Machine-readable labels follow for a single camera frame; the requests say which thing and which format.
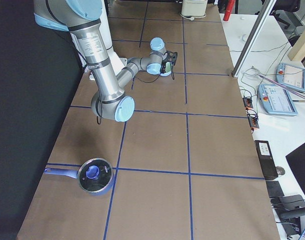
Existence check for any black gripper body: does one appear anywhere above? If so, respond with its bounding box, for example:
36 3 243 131
160 61 167 73

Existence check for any blue bowl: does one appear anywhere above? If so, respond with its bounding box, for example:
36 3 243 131
160 71 171 77

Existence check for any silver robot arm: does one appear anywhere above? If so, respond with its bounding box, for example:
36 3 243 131
33 0 169 122

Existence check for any cream white appliance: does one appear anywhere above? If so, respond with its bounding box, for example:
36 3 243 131
180 0 208 18

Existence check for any orange black connector block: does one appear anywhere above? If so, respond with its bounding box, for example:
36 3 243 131
247 113 260 131
242 97 254 110

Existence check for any red cylinder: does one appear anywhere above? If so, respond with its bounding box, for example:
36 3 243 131
223 0 236 22

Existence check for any near teach pendant tablet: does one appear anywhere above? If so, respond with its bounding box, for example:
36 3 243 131
258 84 298 116

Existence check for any teach pendant tablet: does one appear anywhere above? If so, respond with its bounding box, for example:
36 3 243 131
258 84 298 116
276 62 305 93

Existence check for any blue saucepan with glass lid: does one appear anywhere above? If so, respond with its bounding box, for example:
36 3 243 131
44 158 115 196

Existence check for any far teach pendant tablet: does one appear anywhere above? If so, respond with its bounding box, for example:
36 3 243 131
276 62 305 93

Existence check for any black power supply box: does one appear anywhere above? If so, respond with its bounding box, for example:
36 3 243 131
254 140 278 181

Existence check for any black monitor corner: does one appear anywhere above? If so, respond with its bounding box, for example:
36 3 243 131
286 143 305 195

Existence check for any black desk stand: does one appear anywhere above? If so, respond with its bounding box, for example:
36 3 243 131
270 194 305 226

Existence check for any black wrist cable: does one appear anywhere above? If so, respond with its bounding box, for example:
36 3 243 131
131 50 176 84

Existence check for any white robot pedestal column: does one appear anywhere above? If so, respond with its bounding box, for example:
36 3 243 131
69 0 128 81

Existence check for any aluminium frame post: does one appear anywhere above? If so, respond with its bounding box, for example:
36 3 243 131
231 0 276 78

